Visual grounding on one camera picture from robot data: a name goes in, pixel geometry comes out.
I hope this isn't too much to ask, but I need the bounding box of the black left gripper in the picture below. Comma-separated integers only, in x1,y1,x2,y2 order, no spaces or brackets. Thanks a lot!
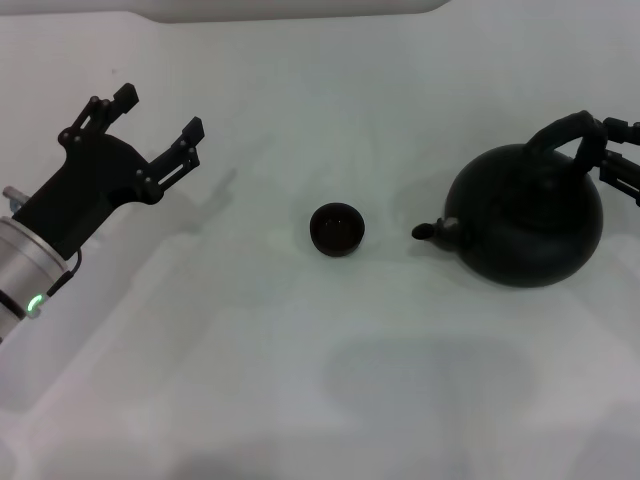
10,82,207,261

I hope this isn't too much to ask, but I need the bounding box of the black round teapot with handle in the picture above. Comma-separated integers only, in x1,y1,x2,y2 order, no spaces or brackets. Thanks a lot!
410,110,606,289

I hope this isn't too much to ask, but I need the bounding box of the small dark brown teacup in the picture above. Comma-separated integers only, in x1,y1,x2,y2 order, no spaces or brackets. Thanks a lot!
309,201,366,260

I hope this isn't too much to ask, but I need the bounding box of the thin black left wrist cable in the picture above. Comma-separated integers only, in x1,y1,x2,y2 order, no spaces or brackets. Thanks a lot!
28,247,84,317

